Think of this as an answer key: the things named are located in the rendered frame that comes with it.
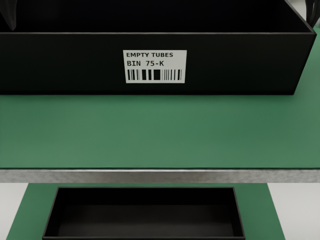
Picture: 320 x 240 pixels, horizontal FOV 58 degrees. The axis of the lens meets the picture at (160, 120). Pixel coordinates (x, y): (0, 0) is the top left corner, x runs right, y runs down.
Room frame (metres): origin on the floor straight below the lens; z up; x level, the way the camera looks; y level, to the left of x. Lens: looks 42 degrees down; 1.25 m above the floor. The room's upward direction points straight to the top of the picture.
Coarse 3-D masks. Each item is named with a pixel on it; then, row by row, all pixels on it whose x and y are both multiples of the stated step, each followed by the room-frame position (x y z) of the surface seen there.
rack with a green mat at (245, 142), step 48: (0, 96) 0.39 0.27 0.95; (48, 96) 0.39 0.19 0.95; (96, 96) 0.39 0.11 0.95; (144, 96) 0.39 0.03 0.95; (192, 96) 0.39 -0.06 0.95; (240, 96) 0.39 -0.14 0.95; (288, 96) 0.39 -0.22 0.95; (0, 144) 0.28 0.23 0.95; (48, 144) 0.28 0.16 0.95; (96, 144) 0.28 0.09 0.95; (144, 144) 0.28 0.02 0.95; (192, 144) 0.28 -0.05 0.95; (240, 144) 0.28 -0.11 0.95; (288, 144) 0.28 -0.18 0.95; (48, 192) 0.60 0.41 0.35; (240, 192) 0.60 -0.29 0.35
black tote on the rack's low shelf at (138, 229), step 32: (64, 192) 0.54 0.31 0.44; (96, 192) 0.54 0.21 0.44; (128, 192) 0.54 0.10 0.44; (160, 192) 0.54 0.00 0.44; (192, 192) 0.54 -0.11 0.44; (224, 192) 0.54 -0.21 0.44; (64, 224) 0.47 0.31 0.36; (96, 224) 0.47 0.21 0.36; (128, 224) 0.47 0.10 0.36; (160, 224) 0.47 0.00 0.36; (192, 224) 0.47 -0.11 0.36; (224, 224) 0.47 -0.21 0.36
